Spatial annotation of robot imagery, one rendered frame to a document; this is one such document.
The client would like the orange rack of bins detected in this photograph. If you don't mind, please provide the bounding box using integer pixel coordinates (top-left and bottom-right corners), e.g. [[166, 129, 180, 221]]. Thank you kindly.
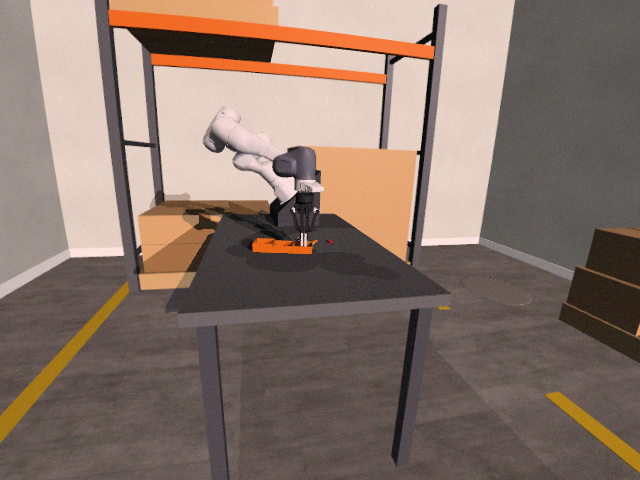
[[252, 238, 313, 254]]

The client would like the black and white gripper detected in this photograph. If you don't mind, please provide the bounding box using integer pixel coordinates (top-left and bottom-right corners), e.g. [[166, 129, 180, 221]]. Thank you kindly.
[[289, 193, 320, 247]]

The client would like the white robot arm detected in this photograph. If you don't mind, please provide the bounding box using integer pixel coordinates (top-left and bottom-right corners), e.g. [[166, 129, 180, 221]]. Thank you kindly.
[[203, 106, 324, 205]]

